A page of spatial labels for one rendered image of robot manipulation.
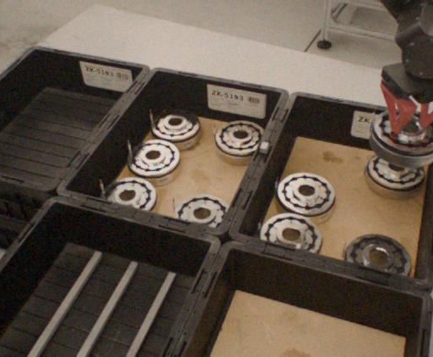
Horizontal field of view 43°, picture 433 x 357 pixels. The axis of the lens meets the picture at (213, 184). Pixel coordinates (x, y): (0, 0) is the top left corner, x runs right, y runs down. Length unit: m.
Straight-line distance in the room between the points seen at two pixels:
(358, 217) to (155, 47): 0.94
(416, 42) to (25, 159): 0.79
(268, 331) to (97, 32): 1.24
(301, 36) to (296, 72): 1.60
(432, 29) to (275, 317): 0.46
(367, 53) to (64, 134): 2.14
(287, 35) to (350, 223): 2.28
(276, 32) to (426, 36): 2.56
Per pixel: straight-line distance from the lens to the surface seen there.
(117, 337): 0.86
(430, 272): 0.83
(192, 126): 1.13
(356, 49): 3.10
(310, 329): 0.86
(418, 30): 0.68
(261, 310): 0.87
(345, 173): 1.08
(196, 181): 1.05
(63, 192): 0.93
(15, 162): 1.18
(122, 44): 1.76
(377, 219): 1.01
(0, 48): 3.37
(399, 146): 0.84
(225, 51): 1.68
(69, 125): 1.24
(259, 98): 1.12
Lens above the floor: 1.56
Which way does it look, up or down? 44 degrees down
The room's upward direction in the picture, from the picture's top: 3 degrees counter-clockwise
